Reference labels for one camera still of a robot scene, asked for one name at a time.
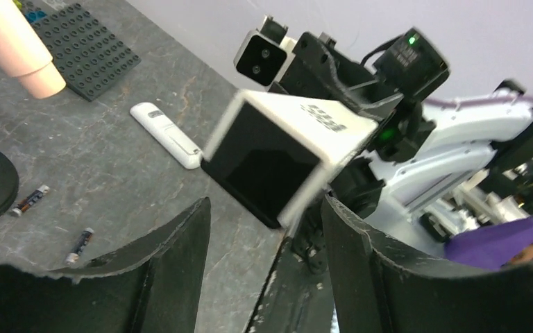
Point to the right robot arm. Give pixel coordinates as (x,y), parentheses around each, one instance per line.
(424,147)

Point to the white boxed remote with display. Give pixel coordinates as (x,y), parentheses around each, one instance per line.
(274,153)

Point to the grey lego baseplate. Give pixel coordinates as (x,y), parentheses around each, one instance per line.
(90,58)

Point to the black battery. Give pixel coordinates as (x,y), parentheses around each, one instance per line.
(30,200)
(75,253)

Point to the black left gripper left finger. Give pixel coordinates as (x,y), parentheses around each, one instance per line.
(152,284)

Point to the pink microphone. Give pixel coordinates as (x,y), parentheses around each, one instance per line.
(24,56)

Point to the white remote control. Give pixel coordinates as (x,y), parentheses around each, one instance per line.
(167,134)

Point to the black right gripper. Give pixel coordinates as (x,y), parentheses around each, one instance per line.
(319,71)

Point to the blue lego brick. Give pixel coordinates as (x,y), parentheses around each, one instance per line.
(34,15)

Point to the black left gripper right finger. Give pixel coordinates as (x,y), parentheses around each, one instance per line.
(383,285)

